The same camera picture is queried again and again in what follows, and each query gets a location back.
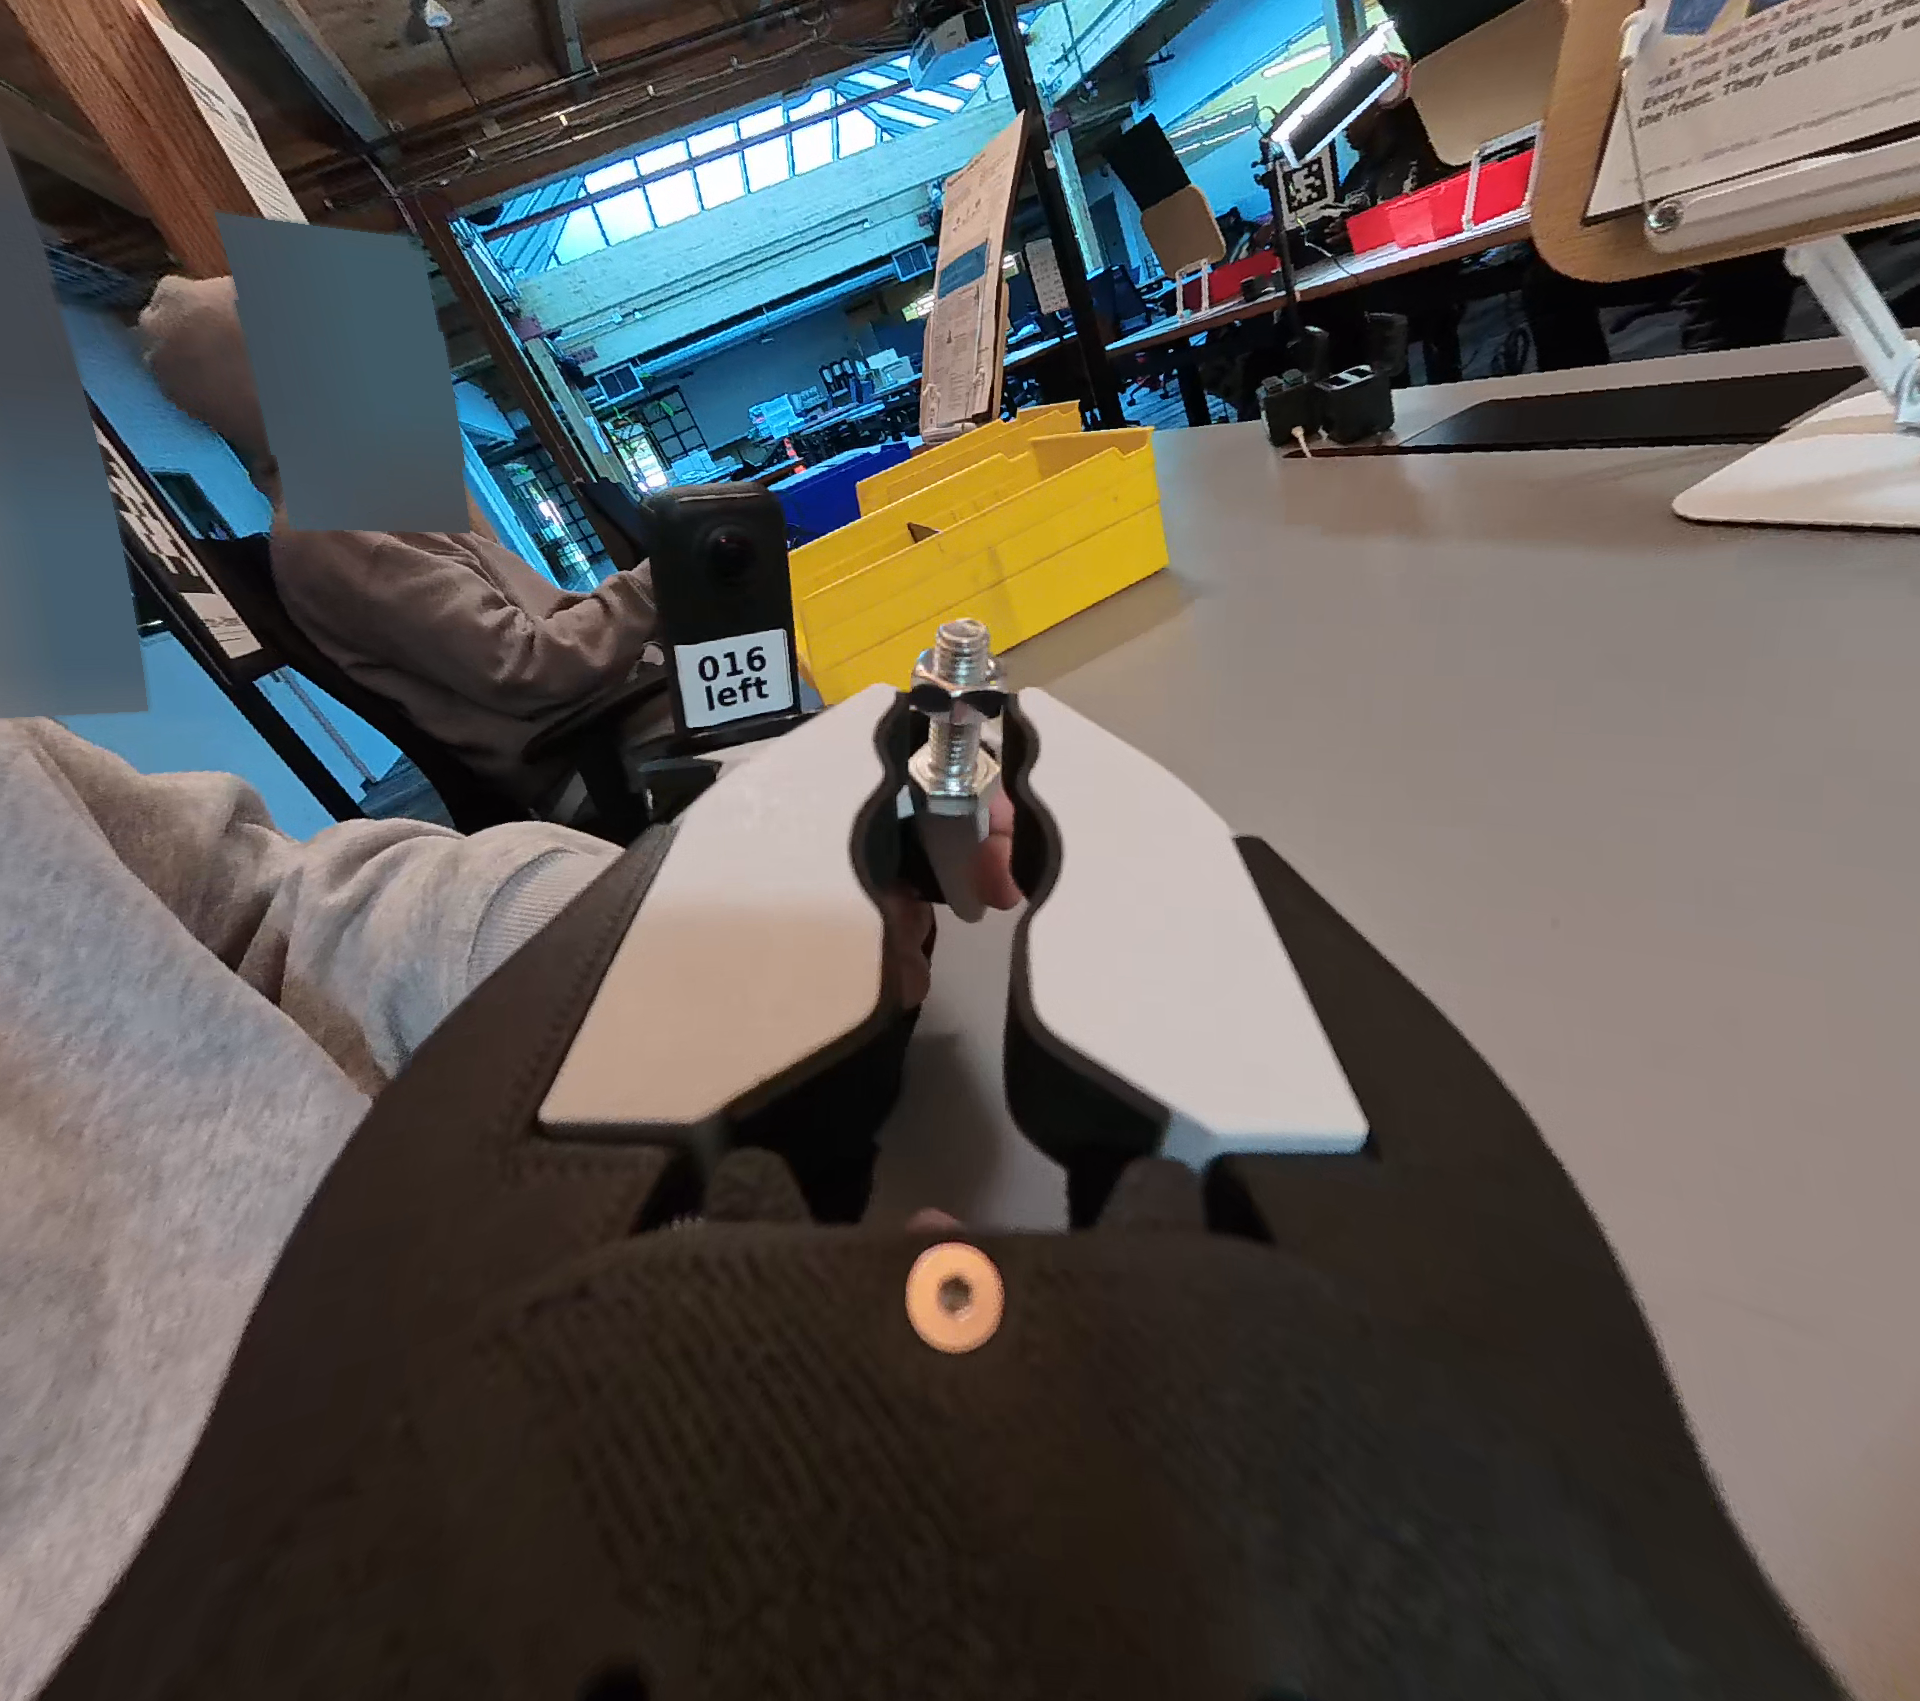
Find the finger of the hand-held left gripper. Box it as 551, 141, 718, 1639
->
896, 789, 981, 908

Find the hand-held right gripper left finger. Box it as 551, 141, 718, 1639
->
535, 685, 921, 1155

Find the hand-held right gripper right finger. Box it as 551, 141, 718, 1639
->
1003, 685, 1374, 1175

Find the silver hex bolt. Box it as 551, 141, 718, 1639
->
905, 618, 1008, 828

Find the yellow divided plastic bin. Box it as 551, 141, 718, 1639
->
787, 429, 1172, 704

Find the grey desk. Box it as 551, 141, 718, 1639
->
794, 336, 1920, 1701

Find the long wooden office desk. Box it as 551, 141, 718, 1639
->
1103, 216, 1540, 412

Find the person's left hand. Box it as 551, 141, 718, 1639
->
956, 817, 1039, 926

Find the blue plastic bin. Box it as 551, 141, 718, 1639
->
781, 462, 873, 541

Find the black office chair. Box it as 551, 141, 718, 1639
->
194, 531, 679, 840

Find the cardboard instruction board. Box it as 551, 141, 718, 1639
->
919, 110, 1031, 443

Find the black steel pillar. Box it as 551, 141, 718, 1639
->
923, 0, 1129, 429

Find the marker poster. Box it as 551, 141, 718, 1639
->
90, 397, 271, 670

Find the ceiling projector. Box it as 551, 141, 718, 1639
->
913, 7, 1005, 82

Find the rounded wooden board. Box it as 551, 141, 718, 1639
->
1410, 0, 1571, 164
1140, 186, 1224, 271

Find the white board stand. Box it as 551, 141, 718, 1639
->
1673, 119, 1920, 531

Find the light bar lamp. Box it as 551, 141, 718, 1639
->
1266, 20, 1404, 164

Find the wooden instruction board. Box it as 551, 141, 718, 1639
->
1531, 0, 1920, 284

